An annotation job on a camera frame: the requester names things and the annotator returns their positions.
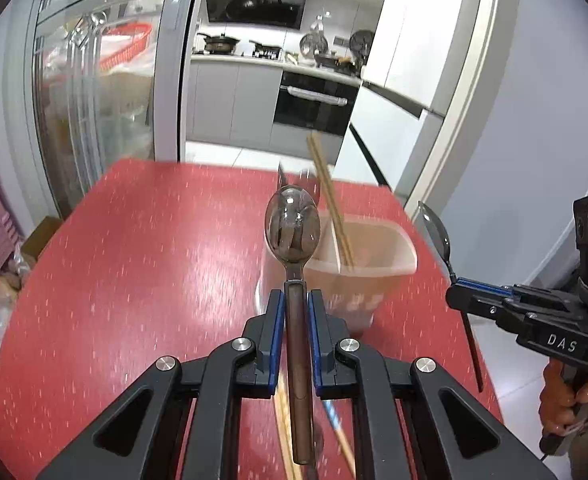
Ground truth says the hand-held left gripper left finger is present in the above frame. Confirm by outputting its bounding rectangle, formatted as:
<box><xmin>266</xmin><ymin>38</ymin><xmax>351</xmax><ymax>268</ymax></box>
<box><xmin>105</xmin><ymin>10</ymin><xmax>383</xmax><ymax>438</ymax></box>
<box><xmin>36</xmin><ymin>290</ymin><xmax>285</xmax><ymax>480</ymax></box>

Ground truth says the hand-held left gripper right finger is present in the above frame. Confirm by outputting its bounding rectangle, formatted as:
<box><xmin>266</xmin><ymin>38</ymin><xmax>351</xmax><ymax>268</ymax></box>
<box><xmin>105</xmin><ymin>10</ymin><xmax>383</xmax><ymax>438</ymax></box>
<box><xmin>308</xmin><ymin>290</ymin><xmax>557</xmax><ymax>480</ymax></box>

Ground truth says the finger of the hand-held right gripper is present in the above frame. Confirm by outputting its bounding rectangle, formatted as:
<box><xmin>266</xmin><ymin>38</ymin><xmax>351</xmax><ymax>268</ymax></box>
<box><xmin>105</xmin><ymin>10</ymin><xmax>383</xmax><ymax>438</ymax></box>
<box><xmin>454</xmin><ymin>279</ymin><xmax>580</xmax><ymax>307</ymax></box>
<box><xmin>446</xmin><ymin>286</ymin><xmax>582</xmax><ymax>333</ymax></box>

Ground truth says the beige plastic cutlery holder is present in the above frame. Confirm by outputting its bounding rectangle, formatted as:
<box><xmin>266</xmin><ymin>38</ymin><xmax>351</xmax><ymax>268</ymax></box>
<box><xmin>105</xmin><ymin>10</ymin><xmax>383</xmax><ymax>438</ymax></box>
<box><xmin>256</xmin><ymin>210</ymin><xmax>419</xmax><ymax>339</ymax></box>

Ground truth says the yellow patterned wooden chopstick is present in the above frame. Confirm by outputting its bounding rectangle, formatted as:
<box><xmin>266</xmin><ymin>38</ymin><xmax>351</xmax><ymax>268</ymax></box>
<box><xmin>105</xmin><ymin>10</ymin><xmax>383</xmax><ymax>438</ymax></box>
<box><xmin>273</xmin><ymin>384</ymin><xmax>295</xmax><ymax>480</ymax></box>

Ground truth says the blue patterned wooden chopstick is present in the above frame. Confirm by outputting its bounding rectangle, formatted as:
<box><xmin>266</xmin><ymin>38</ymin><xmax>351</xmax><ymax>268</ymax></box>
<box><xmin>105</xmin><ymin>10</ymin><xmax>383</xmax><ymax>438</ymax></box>
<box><xmin>322</xmin><ymin>399</ymin><xmax>357</xmax><ymax>478</ymax></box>

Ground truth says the person's right hand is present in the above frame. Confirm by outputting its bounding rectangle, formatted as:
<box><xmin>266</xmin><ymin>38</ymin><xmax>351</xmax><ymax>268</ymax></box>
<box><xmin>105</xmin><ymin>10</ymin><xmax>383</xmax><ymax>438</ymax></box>
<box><xmin>538</xmin><ymin>361</ymin><xmax>588</xmax><ymax>438</ymax></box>

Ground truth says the black built-in oven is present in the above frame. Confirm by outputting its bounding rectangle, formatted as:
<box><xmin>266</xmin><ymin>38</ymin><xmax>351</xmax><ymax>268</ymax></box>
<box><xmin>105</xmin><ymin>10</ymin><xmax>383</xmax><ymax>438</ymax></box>
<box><xmin>272</xmin><ymin>70</ymin><xmax>361</xmax><ymax>137</ymax></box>

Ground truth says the grey kitchen counter cabinet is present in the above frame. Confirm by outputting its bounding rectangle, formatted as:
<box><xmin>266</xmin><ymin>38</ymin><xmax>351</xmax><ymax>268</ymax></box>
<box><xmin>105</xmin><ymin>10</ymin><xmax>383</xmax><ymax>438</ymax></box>
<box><xmin>188</xmin><ymin>54</ymin><xmax>363</xmax><ymax>154</ymax></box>

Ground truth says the open cardboard box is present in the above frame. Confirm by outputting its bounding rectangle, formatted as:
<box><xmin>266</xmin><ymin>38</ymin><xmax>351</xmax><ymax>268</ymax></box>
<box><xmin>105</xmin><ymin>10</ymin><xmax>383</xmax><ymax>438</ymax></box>
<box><xmin>20</xmin><ymin>215</ymin><xmax>66</xmax><ymax>262</ymax></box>

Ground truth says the dark wok with food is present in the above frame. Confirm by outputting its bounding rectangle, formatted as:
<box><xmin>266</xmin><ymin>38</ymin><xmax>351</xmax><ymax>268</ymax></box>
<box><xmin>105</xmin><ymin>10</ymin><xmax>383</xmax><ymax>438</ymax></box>
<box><xmin>313</xmin><ymin>52</ymin><xmax>348</xmax><ymax>69</ymax></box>

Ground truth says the white refrigerator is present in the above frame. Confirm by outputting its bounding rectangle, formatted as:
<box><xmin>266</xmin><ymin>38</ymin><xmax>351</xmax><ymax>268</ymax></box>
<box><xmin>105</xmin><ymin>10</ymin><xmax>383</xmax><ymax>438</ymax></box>
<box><xmin>333</xmin><ymin>0</ymin><xmax>475</xmax><ymax>197</ymax></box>

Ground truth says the black frying pan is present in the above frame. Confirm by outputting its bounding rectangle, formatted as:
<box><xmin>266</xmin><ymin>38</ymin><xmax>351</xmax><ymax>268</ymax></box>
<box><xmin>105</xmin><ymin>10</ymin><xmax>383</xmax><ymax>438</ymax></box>
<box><xmin>248</xmin><ymin>39</ymin><xmax>283</xmax><ymax>59</ymax></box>

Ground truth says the glass sliding door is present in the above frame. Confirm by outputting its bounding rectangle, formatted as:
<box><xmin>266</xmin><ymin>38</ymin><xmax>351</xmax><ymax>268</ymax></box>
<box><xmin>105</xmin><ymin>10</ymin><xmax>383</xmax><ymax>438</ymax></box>
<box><xmin>28</xmin><ymin>0</ymin><xmax>205</xmax><ymax>222</ymax></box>

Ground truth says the small grey table fan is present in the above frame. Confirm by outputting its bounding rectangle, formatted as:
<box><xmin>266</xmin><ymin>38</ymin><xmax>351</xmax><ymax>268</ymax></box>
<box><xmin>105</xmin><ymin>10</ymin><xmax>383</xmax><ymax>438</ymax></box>
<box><xmin>298</xmin><ymin>29</ymin><xmax>328</xmax><ymax>59</ymax></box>

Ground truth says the black round fan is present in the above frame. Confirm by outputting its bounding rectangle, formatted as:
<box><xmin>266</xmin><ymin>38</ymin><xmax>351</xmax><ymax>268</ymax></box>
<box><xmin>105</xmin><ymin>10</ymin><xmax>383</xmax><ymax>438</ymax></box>
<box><xmin>348</xmin><ymin>29</ymin><xmax>376</xmax><ymax>59</ymax></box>

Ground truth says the black wok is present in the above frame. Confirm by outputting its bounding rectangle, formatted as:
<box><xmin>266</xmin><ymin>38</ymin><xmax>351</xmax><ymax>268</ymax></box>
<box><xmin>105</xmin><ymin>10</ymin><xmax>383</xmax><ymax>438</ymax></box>
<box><xmin>196</xmin><ymin>32</ymin><xmax>238</xmax><ymax>56</ymax></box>

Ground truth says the red plastic basket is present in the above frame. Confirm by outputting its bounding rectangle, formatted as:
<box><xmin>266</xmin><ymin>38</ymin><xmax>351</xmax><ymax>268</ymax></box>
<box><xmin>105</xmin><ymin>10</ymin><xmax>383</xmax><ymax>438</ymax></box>
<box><xmin>98</xmin><ymin>21</ymin><xmax>155</xmax><ymax>74</ymax></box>

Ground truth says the black range hood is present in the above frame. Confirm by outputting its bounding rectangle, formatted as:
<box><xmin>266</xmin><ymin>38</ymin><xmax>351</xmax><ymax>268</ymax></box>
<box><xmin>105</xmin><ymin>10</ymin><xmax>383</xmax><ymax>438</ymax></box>
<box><xmin>204</xmin><ymin>0</ymin><xmax>309</xmax><ymax>30</ymax></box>

